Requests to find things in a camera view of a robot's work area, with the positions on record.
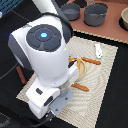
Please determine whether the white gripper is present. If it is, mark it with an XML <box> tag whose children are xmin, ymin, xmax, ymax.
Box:
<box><xmin>26</xmin><ymin>63</ymin><xmax>79</xmax><ymax>119</ymax></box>

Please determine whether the orange toy bread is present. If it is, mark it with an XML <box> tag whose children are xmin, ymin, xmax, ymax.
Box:
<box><xmin>68</xmin><ymin>59</ymin><xmax>80</xmax><ymax>67</ymax></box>

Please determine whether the brown toy sausage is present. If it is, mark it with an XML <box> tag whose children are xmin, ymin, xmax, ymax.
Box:
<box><xmin>16</xmin><ymin>66</ymin><xmax>27</xmax><ymax>84</ymax></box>

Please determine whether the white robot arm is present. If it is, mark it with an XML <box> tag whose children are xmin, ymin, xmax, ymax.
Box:
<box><xmin>8</xmin><ymin>0</ymin><xmax>79</xmax><ymax>119</ymax></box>

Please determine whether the round beige plate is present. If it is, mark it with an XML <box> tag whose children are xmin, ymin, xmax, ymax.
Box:
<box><xmin>68</xmin><ymin>57</ymin><xmax>87</xmax><ymax>81</ymax></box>

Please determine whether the woven beige placemat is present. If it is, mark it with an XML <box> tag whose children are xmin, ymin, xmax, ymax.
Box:
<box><xmin>16</xmin><ymin>36</ymin><xmax>118</xmax><ymax>128</ymax></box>

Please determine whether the small grey saucepan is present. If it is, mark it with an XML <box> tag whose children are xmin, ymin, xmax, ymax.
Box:
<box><xmin>61</xmin><ymin>3</ymin><xmax>80</xmax><ymax>21</ymax></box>

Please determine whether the large grey pot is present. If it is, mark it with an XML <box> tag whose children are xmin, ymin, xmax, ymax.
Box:
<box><xmin>84</xmin><ymin>0</ymin><xmax>107</xmax><ymax>26</ymax></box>

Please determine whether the beige bowl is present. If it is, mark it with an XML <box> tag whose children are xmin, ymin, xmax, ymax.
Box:
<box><xmin>121</xmin><ymin>7</ymin><xmax>128</xmax><ymax>30</ymax></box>

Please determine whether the wooden handled fork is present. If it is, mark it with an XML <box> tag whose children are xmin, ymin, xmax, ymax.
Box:
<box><xmin>72</xmin><ymin>83</ymin><xmax>89</xmax><ymax>91</ymax></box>

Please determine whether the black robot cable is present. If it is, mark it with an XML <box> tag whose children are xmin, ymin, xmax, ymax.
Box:
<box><xmin>0</xmin><ymin>61</ymin><xmax>21</xmax><ymax>83</ymax></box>

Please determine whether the wooden handled knife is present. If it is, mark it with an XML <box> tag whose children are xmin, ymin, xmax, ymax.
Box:
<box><xmin>81</xmin><ymin>57</ymin><xmax>101</xmax><ymax>65</ymax></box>

